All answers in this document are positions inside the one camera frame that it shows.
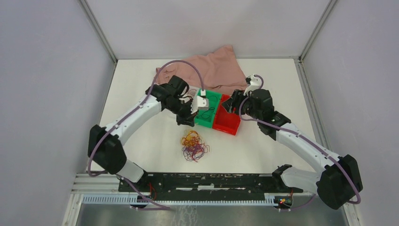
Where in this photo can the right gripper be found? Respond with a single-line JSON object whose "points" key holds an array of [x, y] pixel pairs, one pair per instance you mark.
{"points": [[234, 101]]}

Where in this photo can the red plastic bin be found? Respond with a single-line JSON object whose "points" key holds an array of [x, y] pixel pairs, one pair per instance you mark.
{"points": [[224, 121]]}

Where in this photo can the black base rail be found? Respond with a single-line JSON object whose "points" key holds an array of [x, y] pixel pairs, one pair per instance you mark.
{"points": [[164, 186]]}

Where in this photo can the translucent white bin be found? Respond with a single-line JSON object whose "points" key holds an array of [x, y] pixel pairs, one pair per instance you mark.
{"points": [[191, 93]]}

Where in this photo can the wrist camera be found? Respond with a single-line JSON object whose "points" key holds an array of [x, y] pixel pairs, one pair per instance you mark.
{"points": [[253, 82], [199, 104]]}

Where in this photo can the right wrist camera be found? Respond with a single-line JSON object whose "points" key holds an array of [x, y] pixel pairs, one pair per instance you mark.
{"points": [[253, 82]]}

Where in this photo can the white cable duct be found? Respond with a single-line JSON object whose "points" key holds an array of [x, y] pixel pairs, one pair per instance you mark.
{"points": [[134, 199]]}

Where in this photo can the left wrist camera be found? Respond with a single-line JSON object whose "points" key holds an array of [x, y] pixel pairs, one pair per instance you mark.
{"points": [[199, 104]]}

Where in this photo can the green plastic bin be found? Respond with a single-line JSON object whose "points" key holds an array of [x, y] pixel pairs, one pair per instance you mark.
{"points": [[206, 118]]}

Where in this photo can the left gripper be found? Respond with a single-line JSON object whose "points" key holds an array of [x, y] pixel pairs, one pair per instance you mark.
{"points": [[188, 119]]}

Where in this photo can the pink cloth shorts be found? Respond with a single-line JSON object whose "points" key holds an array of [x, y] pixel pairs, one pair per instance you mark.
{"points": [[219, 70]]}

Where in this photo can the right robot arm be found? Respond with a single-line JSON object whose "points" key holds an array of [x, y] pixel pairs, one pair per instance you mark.
{"points": [[335, 179]]}

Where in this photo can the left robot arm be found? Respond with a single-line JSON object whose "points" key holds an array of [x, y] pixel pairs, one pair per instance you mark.
{"points": [[105, 145]]}

